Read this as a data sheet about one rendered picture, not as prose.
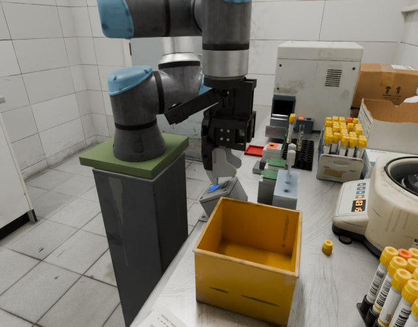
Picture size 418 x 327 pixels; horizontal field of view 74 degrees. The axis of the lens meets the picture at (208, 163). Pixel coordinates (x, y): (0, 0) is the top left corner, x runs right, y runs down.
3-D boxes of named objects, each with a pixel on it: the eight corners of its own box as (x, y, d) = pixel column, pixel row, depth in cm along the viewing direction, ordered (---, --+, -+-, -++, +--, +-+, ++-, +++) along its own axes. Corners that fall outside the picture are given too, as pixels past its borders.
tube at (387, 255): (372, 305, 39) (396, 246, 35) (376, 315, 38) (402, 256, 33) (359, 302, 40) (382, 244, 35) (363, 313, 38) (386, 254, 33)
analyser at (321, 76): (278, 109, 134) (286, 41, 120) (340, 114, 125) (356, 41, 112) (267, 128, 108) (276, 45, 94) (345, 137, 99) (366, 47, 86)
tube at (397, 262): (369, 311, 38) (394, 253, 33) (382, 320, 37) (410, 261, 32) (364, 319, 37) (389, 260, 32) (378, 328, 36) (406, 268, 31)
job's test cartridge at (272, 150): (264, 162, 78) (266, 141, 75) (280, 165, 77) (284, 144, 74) (260, 168, 75) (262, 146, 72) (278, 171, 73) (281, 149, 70)
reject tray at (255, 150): (249, 146, 92) (249, 144, 92) (269, 149, 90) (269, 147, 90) (243, 154, 86) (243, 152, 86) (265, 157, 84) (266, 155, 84)
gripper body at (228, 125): (244, 156, 47) (249, 82, 41) (197, 148, 50) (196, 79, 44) (254, 140, 53) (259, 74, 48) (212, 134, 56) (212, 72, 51)
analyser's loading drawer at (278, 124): (273, 119, 112) (275, 107, 109) (290, 121, 110) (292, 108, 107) (264, 137, 95) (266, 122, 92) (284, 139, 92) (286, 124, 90)
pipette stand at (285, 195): (266, 208, 61) (271, 168, 57) (299, 214, 59) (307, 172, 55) (260, 238, 52) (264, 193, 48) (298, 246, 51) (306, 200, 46)
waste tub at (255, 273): (220, 241, 52) (220, 196, 47) (293, 258, 48) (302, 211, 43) (193, 302, 40) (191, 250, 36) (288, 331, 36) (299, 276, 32)
